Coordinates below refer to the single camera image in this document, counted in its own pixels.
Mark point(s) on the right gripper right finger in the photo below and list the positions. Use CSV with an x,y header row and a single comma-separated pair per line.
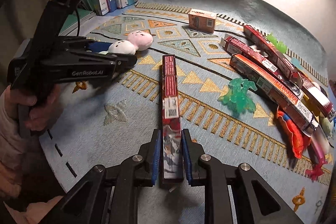
x,y
233,194

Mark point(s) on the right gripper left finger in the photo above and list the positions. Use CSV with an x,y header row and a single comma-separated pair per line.
x,y
109,195

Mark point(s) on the long red snack box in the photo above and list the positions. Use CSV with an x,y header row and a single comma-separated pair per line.
x,y
172,158

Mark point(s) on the person left hand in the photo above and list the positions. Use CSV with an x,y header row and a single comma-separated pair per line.
x,y
32,117

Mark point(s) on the teal workbook stack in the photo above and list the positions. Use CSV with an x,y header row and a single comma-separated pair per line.
x,y
85,11

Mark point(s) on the white plush toy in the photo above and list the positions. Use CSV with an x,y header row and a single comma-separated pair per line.
x,y
120,47

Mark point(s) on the green translucent toy figure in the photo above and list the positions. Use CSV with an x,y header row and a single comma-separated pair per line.
x,y
237,98

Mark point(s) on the blue patterned woven mat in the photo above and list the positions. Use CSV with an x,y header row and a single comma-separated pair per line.
x,y
105,124

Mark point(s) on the red orange snack bag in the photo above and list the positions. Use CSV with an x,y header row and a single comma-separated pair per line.
x,y
296,138

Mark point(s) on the pink star toy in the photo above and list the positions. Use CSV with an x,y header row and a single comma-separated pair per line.
x,y
317,170

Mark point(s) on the green gummy toy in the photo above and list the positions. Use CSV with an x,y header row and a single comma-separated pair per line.
x,y
277,43

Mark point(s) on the orange small carton box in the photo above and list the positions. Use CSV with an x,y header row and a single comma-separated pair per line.
x,y
202,20

